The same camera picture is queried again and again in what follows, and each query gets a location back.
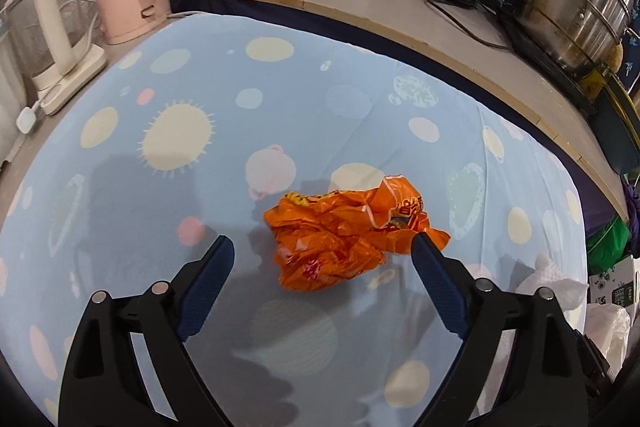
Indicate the white power plug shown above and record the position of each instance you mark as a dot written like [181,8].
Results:
[26,119]

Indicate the green plastic bag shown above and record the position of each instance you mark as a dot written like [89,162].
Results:
[607,242]

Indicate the orange plastic wrapper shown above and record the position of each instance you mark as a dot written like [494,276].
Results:
[340,237]

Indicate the blue spotted blanket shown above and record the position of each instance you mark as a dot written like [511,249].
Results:
[200,57]

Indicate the white glass kettle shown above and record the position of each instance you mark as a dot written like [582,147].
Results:
[50,32]

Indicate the tan sponge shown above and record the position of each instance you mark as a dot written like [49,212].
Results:
[616,56]

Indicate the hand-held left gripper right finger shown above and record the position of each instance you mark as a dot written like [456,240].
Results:
[440,287]

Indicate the dark box yellow trim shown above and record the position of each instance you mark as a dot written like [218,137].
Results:
[615,127]

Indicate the white plastic storage box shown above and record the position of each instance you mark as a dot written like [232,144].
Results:
[10,107]

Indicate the purple cloth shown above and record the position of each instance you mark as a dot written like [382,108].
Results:
[632,204]

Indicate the black induction cooker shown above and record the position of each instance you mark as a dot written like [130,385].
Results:
[550,72]

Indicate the crumpled white tissue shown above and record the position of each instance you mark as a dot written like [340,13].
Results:
[550,279]

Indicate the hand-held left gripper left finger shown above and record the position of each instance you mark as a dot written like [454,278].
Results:
[205,287]

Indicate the white plastic bag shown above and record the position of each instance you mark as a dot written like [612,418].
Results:
[607,327]

